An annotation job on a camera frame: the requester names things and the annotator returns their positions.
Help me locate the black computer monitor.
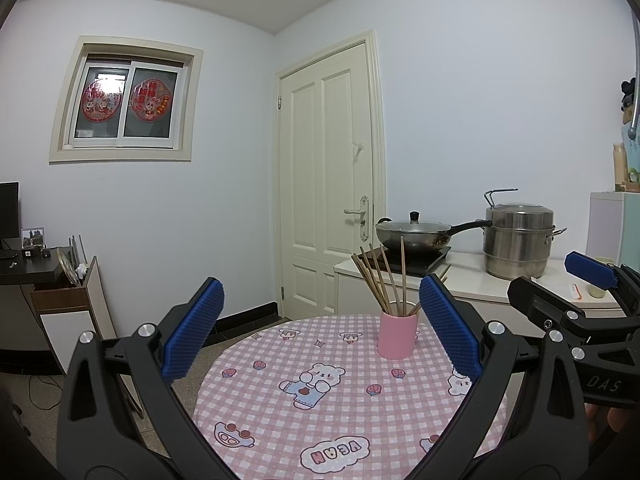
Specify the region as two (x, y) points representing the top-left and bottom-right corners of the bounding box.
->
(0, 182), (20, 240)

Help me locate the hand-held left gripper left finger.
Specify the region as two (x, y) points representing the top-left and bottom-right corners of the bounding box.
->
(56, 278), (236, 480)

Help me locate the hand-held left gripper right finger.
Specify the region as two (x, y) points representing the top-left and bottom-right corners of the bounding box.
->
(405, 275), (590, 480)

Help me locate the person's right hand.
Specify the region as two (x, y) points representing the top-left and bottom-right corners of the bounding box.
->
(585, 402), (638, 443)

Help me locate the steel wok with black handle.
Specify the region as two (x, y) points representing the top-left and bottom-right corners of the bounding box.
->
(375, 216), (493, 255)

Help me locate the cream panel door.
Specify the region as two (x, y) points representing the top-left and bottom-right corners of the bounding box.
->
(274, 29), (388, 321)

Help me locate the pink cup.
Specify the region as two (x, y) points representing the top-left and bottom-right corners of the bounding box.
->
(377, 301), (421, 360)

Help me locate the stainless steel steamer pot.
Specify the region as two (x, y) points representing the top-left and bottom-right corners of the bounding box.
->
(482, 188), (568, 281)

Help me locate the pink checked tablecloth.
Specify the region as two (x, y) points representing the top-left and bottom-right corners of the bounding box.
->
(192, 314), (508, 480)

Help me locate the cream framed window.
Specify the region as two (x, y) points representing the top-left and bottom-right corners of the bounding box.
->
(48, 36), (204, 163)

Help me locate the light green cup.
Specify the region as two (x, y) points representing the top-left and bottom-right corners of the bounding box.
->
(587, 256), (615, 300)

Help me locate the white kitchen cabinet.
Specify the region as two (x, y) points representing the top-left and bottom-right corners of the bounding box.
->
(334, 250), (632, 321)

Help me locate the glass wok lid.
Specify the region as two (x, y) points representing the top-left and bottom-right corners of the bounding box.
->
(376, 211), (453, 236)

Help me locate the beige bottle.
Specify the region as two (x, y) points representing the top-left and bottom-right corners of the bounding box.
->
(613, 142), (629, 187)

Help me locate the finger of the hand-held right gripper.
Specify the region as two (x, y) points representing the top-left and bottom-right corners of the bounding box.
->
(565, 252), (640, 311)
(509, 276), (640, 347)

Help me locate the group of wooden chopsticks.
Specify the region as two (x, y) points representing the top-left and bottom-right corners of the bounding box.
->
(351, 236), (451, 317)

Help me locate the dark wooden desk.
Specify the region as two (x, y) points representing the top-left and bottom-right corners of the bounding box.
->
(0, 252), (76, 286)

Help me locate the pale box-shaped appliance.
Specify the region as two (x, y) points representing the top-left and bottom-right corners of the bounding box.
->
(586, 191), (640, 266)

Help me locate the red round window decal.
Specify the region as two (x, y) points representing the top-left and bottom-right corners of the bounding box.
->
(81, 81), (122, 122)
(131, 79), (171, 122)

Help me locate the metal door handle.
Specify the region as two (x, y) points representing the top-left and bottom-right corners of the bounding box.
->
(343, 195), (371, 240)

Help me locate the black induction cooktop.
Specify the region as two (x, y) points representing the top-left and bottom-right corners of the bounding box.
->
(357, 245), (452, 277)

